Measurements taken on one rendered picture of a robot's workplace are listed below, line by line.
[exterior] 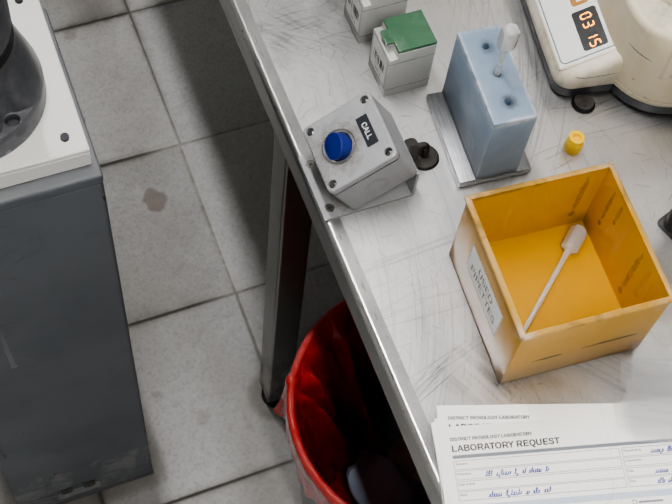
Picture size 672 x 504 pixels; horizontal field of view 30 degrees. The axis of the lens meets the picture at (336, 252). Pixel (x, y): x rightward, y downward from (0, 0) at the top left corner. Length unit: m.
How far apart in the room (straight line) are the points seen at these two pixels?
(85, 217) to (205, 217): 0.93
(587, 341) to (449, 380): 0.12
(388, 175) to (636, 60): 0.26
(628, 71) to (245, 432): 0.99
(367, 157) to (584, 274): 0.22
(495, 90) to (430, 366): 0.24
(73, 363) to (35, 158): 0.41
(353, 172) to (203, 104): 1.19
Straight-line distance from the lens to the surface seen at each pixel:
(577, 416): 1.06
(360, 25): 1.21
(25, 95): 1.12
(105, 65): 2.30
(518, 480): 1.03
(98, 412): 1.65
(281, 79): 1.20
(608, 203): 1.09
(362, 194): 1.10
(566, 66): 1.21
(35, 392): 1.53
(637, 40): 1.18
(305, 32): 1.23
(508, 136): 1.10
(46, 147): 1.14
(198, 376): 2.00
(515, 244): 1.13
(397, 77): 1.18
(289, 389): 1.52
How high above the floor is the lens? 1.85
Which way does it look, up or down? 62 degrees down
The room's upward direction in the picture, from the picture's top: 9 degrees clockwise
